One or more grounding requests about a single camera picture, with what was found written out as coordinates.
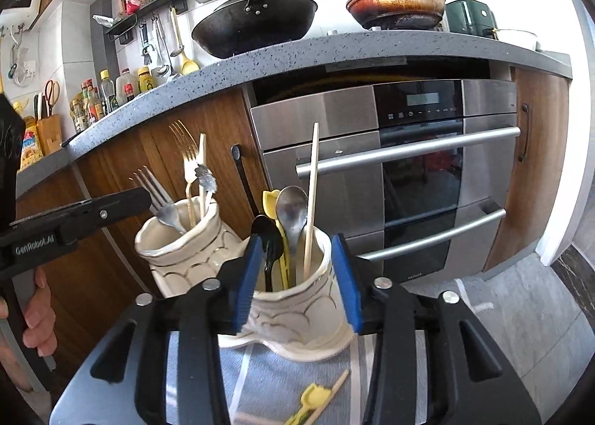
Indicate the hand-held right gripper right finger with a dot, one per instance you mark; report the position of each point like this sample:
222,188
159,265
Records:
346,285

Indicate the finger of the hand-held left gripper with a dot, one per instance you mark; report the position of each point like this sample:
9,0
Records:
102,213

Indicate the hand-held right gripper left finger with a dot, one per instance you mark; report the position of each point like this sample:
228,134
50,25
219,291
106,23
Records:
246,285

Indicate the cream ceramic utensil holder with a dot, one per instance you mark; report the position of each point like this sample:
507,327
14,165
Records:
297,313

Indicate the silver fork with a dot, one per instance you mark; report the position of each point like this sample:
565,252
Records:
162,213

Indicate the silver spoon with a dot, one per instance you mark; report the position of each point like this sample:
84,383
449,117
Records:
290,209

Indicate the yellow plastic spoon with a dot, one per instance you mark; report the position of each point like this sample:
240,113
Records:
311,395
269,198

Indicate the gold fork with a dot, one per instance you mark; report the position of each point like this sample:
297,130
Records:
190,164

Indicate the person's left hand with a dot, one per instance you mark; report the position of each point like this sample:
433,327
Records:
42,318

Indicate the black spoon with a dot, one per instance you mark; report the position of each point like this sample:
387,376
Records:
269,239

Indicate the wide wooden cabinet door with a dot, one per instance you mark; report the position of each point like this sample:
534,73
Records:
139,146

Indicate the wooden knife block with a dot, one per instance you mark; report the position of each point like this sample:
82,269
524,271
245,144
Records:
49,134

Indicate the yellow food packet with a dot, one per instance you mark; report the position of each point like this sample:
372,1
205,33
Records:
30,146

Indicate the grey checked tablecloth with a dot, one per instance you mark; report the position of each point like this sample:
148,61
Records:
279,383

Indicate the row of sauce bottles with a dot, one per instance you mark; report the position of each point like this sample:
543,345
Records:
88,109

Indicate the clear oil bottle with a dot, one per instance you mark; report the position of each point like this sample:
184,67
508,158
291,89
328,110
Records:
107,92

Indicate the yellow condiment bottle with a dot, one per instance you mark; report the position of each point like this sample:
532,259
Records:
145,81

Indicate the metal ladle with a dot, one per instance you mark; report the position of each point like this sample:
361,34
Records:
161,67

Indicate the stainless steel built-in oven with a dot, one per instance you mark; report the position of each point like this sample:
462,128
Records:
325,127

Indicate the yellow ladle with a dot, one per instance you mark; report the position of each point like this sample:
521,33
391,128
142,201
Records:
188,65

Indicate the narrow wooden cabinet door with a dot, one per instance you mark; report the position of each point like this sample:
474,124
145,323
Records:
539,150

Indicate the grey speckled countertop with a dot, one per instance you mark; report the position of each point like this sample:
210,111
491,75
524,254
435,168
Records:
372,46

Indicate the green air fryer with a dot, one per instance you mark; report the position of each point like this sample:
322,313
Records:
469,18

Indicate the white pot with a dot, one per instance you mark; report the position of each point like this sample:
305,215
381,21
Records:
516,39

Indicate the black wall shelf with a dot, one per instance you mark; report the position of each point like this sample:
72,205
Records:
148,11

